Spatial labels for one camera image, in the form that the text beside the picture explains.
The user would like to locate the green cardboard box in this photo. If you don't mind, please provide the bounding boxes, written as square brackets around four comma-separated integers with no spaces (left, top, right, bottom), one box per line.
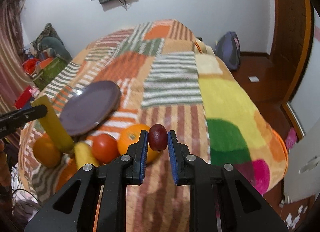
[33,57,68,91]

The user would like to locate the white paper on floor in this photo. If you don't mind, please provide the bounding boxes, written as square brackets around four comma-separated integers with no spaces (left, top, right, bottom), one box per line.
[248,76,260,83]

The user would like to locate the red box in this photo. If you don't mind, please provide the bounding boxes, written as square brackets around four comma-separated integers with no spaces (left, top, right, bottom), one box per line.
[14,86,34,110]

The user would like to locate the large orange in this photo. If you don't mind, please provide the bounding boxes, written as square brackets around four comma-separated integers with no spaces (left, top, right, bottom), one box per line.
[117,124,161,164]

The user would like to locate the blue purple backpack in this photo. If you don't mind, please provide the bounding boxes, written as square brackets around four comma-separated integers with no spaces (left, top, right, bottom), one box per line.
[214,31,241,71]

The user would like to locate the red tomato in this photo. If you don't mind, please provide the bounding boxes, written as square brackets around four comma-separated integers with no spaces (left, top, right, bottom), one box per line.
[92,133,119,164]

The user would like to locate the colourful fleece blanket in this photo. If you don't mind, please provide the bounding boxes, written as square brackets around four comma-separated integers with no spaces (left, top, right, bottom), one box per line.
[195,51,289,195]

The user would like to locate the dark red plum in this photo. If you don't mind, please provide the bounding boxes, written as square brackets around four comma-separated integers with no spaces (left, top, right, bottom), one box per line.
[148,124,168,151]

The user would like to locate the thick yellow sugarcane piece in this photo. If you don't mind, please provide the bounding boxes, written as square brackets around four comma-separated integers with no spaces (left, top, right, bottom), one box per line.
[74,142,100,170]

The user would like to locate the purple round plate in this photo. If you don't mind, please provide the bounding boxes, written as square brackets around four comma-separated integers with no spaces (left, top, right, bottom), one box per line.
[60,81,121,136]

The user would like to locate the grey stuffed pillow pile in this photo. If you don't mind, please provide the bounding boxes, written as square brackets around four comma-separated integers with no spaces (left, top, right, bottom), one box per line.
[30,23,72,63]

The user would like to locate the wooden door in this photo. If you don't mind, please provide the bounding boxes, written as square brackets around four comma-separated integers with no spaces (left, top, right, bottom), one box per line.
[271,0,314,104]

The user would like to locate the orange with sticker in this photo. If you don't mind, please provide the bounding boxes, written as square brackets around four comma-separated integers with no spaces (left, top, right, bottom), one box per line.
[33,133,62,168]

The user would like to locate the patchwork striped blanket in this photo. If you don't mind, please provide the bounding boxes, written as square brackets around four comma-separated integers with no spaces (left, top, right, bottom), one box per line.
[17,19,213,232]

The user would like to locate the striped maroon curtain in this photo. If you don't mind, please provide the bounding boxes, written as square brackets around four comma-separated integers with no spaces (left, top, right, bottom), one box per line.
[1,0,33,113]

